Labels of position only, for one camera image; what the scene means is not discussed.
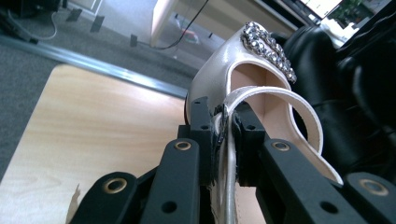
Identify white cable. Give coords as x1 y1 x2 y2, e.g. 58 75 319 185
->
6 8 59 41

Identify bright monitor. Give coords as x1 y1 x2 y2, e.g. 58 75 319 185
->
298 0 344 20

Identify thin black cable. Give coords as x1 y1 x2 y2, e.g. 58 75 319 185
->
136 0 210 50

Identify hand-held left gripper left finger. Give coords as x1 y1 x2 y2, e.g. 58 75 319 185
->
177 96 219 188

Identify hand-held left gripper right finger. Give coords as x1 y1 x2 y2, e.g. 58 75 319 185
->
232 101 271 188

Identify metal floor rail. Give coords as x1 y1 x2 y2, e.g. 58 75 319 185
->
0 34 190 100

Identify red and black shoe rack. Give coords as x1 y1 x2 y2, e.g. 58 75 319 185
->
274 0 396 188

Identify white slingback heeled shoe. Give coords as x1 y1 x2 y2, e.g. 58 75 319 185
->
185 21 345 224

